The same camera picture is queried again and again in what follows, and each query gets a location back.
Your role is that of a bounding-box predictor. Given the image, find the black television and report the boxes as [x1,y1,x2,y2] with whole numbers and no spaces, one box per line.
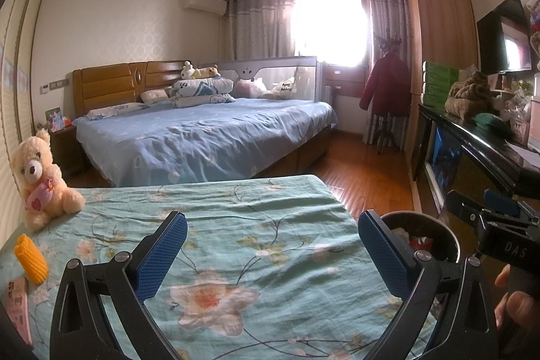
[476,0,533,76]

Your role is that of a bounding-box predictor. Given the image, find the wooden wardrobe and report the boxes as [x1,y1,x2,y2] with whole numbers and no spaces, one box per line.
[404,0,482,179]

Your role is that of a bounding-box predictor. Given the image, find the grey bed guard rail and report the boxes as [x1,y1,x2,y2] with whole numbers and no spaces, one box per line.
[198,56,326,102]

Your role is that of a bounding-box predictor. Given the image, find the bed with blue sheet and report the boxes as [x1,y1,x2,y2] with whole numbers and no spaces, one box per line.
[75,96,339,188]

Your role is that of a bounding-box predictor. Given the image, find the pink box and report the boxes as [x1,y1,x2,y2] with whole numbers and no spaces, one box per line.
[6,275,33,346]

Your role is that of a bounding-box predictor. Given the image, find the dark green cloth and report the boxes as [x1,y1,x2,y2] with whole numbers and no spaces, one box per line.
[472,113,514,140]

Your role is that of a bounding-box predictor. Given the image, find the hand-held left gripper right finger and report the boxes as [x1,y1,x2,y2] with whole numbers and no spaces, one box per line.
[358,209,500,360]

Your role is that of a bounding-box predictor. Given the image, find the black TV cabinet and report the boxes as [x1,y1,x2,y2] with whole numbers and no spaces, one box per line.
[411,102,540,218]

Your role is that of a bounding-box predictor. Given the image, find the person's right hand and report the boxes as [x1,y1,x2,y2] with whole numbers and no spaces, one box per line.
[493,263,540,334]

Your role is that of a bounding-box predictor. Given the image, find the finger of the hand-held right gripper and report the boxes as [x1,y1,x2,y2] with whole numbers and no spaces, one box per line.
[446,190,540,228]
[483,188,540,218]

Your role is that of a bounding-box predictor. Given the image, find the bright window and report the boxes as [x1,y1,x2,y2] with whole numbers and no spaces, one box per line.
[295,0,370,68]

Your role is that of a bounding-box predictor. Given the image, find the pink white pillow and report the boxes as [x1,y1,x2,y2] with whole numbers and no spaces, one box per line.
[140,87,172,105]

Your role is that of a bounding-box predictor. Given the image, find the stack of green boxes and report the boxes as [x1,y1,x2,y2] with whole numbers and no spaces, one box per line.
[421,60,461,108]

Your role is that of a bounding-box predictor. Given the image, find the teal floral bedsheet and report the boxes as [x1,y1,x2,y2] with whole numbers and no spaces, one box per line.
[0,174,438,360]

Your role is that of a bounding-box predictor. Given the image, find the grey curtain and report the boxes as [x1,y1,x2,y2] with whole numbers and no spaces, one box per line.
[227,0,298,59]
[367,0,412,146]

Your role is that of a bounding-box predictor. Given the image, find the wooden desk drawers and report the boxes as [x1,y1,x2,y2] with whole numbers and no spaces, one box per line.
[324,66,366,98]

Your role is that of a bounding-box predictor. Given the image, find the blue white pillow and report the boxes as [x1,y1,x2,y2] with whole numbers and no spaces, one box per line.
[86,102,151,120]

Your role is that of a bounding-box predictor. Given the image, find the pink plush toy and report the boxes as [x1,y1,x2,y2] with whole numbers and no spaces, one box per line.
[234,78,271,100]

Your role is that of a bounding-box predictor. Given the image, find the brown knitted cloth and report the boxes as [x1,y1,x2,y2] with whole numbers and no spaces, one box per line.
[447,71,492,120]

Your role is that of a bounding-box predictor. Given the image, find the photo frame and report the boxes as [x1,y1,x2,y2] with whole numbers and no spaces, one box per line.
[45,106,65,133]

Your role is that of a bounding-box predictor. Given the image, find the round black white bin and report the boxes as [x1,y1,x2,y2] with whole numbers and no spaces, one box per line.
[381,210,461,264]

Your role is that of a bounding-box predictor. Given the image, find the wooden headboard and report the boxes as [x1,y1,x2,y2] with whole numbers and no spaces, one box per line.
[71,60,199,120]

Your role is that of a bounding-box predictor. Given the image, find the white plush dog toy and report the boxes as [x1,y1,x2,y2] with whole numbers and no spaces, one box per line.
[181,61,201,81]

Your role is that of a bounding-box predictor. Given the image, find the cream sliding closet door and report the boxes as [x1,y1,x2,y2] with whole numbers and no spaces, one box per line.
[0,0,56,251]

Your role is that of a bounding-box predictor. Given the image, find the dark red coat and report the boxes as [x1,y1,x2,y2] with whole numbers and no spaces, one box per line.
[359,52,412,116]

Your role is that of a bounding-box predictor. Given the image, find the cream teddy bear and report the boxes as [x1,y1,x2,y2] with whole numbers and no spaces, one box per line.
[10,128,87,230]

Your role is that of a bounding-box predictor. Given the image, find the white air conditioner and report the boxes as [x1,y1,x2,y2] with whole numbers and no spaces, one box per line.
[182,0,228,16]

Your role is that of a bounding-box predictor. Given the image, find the pink basket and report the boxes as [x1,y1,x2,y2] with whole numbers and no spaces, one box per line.
[510,117,535,146]

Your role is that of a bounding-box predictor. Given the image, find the folded blue white quilt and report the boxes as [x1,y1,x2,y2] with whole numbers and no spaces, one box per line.
[170,78,237,108]

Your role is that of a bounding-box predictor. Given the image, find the dark coat rack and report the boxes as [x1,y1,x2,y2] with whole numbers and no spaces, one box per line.
[373,28,406,154]

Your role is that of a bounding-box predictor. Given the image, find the wall switch panel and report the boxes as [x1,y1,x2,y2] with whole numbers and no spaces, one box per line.
[39,78,71,95]

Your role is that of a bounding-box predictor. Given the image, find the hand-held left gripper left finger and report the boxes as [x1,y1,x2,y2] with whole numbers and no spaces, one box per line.
[50,210,189,360]

